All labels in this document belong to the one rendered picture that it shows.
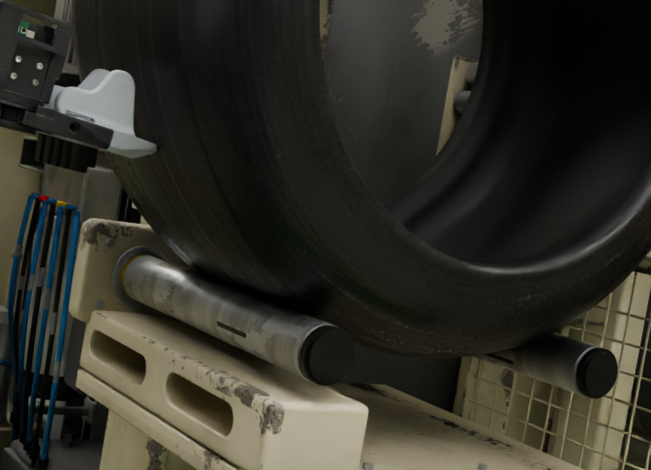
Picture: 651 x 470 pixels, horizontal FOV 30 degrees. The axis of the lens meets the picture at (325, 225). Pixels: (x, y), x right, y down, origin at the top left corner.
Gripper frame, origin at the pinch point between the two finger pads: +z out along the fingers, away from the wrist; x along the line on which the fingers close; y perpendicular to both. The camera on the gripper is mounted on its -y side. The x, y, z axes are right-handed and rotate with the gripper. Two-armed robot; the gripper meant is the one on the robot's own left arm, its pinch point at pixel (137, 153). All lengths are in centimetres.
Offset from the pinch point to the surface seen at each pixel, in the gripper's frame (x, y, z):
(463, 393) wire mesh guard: 26, -16, 60
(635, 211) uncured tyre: -12.0, 7.0, 40.6
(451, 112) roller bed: 37, 18, 55
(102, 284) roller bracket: 22.0, -12.1, 9.7
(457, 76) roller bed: 37, 22, 55
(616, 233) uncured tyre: -11.9, 4.7, 39.0
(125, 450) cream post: 30.9, -29.5, 21.2
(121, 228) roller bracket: 22.0, -6.5, 10.0
